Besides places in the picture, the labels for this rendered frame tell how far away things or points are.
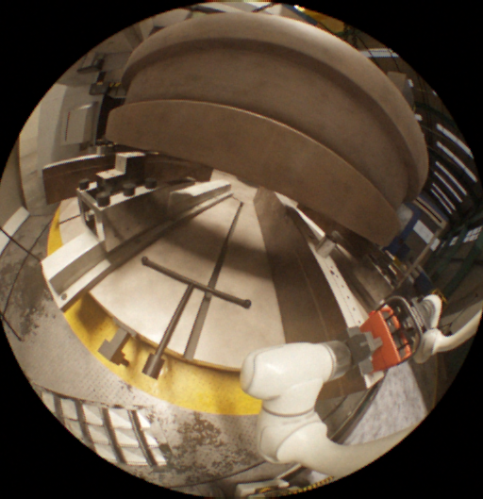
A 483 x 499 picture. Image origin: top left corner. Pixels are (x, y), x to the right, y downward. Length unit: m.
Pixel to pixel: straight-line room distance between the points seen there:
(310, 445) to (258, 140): 0.80
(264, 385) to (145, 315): 0.60
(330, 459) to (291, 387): 0.14
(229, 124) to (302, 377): 0.74
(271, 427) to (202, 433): 0.74
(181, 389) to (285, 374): 0.78
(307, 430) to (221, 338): 0.56
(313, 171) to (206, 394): 1.20
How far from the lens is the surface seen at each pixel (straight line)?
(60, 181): 1.90
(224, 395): 1.02
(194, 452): 1.08
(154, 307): 0.77
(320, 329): 0.68
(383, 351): 0.54
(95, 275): 0.87
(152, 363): 0.64
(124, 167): 0.84
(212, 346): 0.72
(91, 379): 1.11
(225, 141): 0.66
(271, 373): 0.26
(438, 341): 0.84
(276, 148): 0.64
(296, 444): 0.31
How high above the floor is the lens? 0.99
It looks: 35 degrees down
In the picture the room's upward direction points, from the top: 25 degrees clockwise
